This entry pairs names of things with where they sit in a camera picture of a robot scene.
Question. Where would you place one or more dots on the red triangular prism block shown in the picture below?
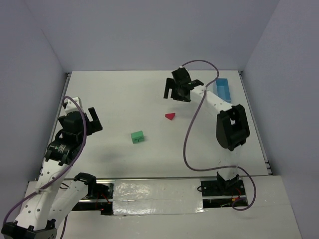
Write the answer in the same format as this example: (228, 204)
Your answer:
(170, 116)

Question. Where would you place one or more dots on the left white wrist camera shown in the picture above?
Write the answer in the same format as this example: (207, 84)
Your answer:
(74, 105)

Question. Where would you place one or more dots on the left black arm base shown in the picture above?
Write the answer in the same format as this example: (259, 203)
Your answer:
(99, 196)

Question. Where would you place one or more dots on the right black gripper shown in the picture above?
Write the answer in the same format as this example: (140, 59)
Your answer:
(180, 87)

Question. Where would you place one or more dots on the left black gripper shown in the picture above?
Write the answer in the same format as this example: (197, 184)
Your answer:
(87, 125)

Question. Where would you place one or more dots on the silver tape covered panel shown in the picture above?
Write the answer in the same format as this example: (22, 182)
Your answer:
(157, 197)

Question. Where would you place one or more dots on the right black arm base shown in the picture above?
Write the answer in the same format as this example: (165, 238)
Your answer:
(233, 187)

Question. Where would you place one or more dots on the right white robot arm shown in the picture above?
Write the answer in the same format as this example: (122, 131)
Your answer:
(232, 128)

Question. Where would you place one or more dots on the aluminium rail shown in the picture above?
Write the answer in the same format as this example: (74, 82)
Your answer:
(105, 180)

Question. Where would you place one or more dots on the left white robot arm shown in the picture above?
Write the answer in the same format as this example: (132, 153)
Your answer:
(44, 211)

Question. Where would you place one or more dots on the green castle notched block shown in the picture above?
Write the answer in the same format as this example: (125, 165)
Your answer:
(137, 137)

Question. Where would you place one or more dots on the blue plastic box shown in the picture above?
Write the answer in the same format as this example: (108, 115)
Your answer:
(221, 89)

